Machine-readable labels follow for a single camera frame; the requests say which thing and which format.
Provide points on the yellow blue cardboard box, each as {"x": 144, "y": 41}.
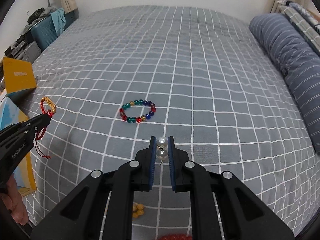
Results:
{"x": 19, "y": 81}

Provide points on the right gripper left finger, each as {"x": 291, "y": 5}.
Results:
{"x": 135, "y": 175}

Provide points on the teal suitcase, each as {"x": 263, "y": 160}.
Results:
{"x": 44, "y": 33}

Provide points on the red cord bracelet gold tube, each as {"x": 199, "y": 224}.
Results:
{"x": 48, "y": 109}

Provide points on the blue striped pillow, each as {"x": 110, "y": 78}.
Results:
{"x": 296, "y": 61}

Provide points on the grey checked bed sheet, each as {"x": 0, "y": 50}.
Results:
{"x": 120, "y": 76}

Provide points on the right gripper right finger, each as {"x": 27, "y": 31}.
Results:
{"x": 188, "y": 176}

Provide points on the grey hard suitcase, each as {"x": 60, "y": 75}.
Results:
{"x": 23, "y": 51}

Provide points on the grey checked folded blanket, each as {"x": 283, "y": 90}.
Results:
{"x": 303, "y": 21}

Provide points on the left hand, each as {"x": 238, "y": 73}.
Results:
{"x": 13, "y": 201}

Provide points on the pearl earrings cluster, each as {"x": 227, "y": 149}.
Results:
{"x": 162, "y": 149}

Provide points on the light blue cloth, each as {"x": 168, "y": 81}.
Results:
{"x": 59, "y": 20}

